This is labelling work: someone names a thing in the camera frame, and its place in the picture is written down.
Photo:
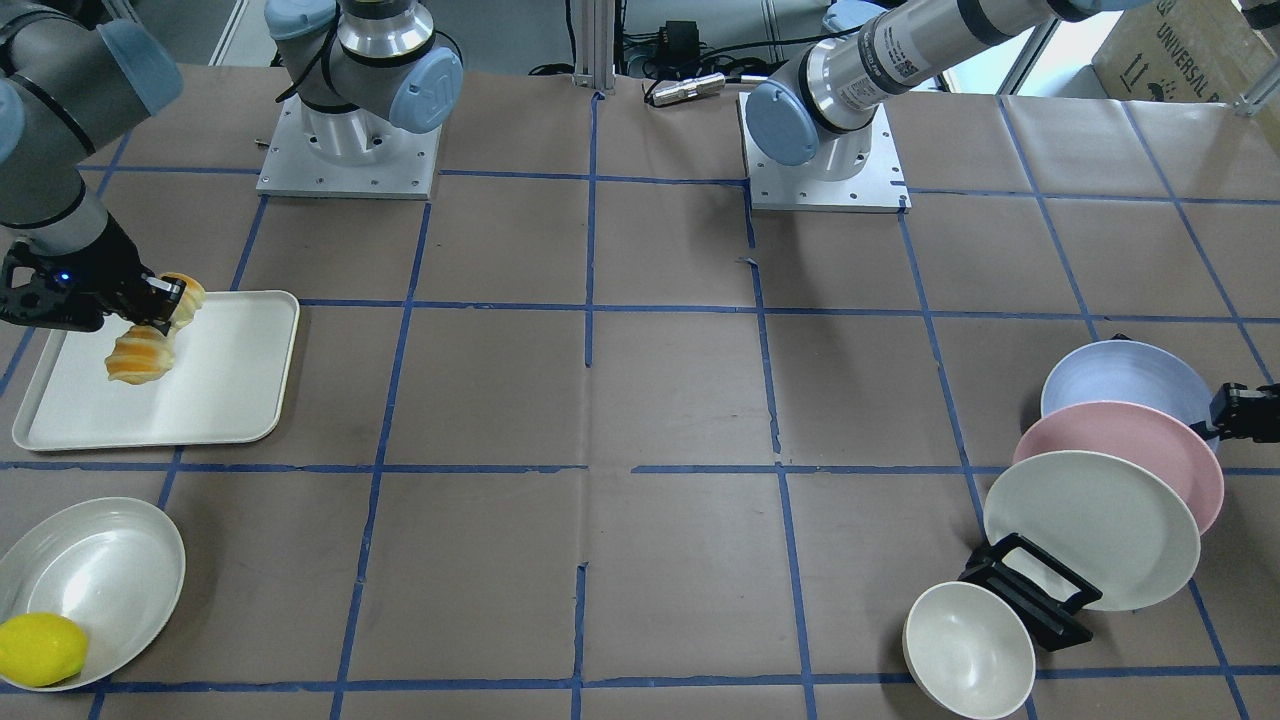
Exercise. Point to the black plate rack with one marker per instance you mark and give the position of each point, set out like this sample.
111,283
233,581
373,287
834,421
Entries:
1051,623

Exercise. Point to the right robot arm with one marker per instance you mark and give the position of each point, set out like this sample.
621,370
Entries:
69,89

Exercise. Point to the yellow lemon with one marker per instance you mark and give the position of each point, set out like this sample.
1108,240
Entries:
39,649

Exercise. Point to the blue plate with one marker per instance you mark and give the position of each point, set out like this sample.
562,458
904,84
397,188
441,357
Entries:
1127,371

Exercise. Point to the pink plate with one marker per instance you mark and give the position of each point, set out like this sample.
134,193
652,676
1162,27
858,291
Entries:
1155,441

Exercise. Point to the cardboard box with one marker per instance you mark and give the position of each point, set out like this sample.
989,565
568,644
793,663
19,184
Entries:
1184,51

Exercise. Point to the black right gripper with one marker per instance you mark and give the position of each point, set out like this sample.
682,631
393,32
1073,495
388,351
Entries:
112,262

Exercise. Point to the small cream bowl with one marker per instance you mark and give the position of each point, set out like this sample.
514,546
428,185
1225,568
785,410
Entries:
968,651

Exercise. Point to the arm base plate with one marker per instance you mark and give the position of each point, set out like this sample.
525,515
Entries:
352,155
859,173

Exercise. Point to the white plate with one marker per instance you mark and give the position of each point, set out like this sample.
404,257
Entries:
1113,523

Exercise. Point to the white shallow bowl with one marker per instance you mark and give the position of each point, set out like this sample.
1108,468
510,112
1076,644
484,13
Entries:
113,566

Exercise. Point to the silver cylindrical connector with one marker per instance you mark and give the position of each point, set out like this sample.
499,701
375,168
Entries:
685,90

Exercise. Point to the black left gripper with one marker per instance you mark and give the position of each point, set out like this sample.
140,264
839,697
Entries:
1246,411

